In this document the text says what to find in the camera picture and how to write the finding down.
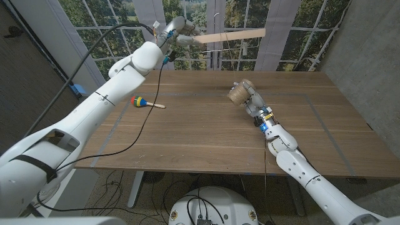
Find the black floor cable tangle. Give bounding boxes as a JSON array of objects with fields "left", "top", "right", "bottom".
[{"left": 93, "top": 170, "right": 126, "bottom": 216}]

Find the grey table leg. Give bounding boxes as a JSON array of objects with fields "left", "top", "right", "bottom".
[{"left": 287, "top": 179, "right": 306, "bottom": 217}]

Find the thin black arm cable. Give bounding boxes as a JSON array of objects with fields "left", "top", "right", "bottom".
[
  {"left": 264, "top": 139, "right": 269, "bottom": 191},
  {"left": 55, "top": 56, "right": 166, "bottom": 172}
]

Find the white table leg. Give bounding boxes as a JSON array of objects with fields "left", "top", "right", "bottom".
[{"left": 127, "top": 171, "right": 145, "bottom": 209}]

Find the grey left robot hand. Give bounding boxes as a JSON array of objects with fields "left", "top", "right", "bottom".
[{"left": 162, "top": 15, "right": 204, "bottom": 48}]

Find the jute twine spool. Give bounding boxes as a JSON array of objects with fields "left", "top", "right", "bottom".
[{"left": 227, "top": 79, "right": 256, "bottom": 106}]

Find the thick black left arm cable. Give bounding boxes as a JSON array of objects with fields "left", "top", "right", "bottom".
[{"left": 24, "top": 21, "right": 156, "bottom": 138}]

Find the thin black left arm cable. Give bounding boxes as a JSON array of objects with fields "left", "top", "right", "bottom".
[{"left": 55, "top": 56, "right": 166, "bottom": 172}]

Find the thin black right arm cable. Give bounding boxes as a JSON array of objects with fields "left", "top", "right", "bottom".
[{"left": 264, "top": 139, "right": 269, "bottom": 191}]

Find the colourful striped wooden maraca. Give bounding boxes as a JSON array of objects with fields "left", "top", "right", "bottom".
[{"left": 130, "top": 95, "right": 167, "bottom": 109}]

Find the wooden slat hanger with clips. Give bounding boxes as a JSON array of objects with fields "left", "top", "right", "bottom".
[{"left": 192, "top": 12, "right": 267, "bottom": 57}]

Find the black round ribbed foot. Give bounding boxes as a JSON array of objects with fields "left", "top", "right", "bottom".
[{"left": 142, "top": 171, "right": 166, "bottom": 184}]

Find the printed forest window backdrop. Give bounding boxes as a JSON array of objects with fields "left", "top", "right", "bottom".
[{"left": 57, "top": 0, "right": 353, "bottom": 83}]

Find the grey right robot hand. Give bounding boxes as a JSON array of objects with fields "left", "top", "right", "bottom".
[{"left": 232, "top": 79, "right": 270, "bottom": 118}]

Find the black torso cable loop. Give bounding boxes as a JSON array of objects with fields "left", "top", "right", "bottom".
[{"left": 186, "top": 195, "right": 226, "bottom": 225}]

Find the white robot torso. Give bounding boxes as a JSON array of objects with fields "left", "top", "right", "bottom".
[{"left": 167, "top": 186, "right": 259, "bottom": 225}]

